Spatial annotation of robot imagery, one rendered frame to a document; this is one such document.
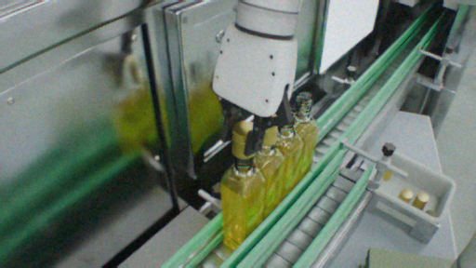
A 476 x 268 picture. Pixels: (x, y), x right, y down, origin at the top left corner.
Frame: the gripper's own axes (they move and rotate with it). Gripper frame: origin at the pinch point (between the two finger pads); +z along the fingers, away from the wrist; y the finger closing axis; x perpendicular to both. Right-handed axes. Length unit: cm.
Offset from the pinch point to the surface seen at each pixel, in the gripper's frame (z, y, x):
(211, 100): 1.8, -12.7, 7.3
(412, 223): 27, 27, 44
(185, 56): -7.9, -11.9, -1.2
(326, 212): 23.2, 9.2, 24.9
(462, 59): -5, 18, 119
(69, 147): 3.9, -15.7, -18.5
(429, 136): 20, 19, 87
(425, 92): 15, 8, 124
